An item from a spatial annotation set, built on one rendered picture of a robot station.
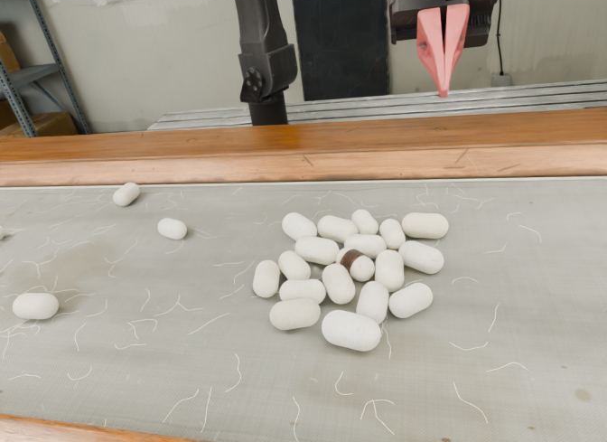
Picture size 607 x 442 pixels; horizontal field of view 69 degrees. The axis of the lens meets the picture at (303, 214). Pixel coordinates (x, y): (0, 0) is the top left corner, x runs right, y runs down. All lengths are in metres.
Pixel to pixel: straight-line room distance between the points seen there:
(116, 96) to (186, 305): 2.55
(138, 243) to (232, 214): 0.09
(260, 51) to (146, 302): 0.45
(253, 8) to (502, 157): 0.41
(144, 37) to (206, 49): 0.34
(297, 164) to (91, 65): 2.45
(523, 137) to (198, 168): 0.35
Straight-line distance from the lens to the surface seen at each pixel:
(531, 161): 0.48
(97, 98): 2.94
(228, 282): 0.36
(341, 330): 0.28
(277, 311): 0.30
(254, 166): 0.50
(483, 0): 0.50
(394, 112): 0.85
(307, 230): 0.37
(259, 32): 0.70
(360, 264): 0.32
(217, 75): 2.55
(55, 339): 0.38
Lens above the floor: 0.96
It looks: 32 degrees down
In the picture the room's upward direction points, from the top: 9 degrees counter-clockwise
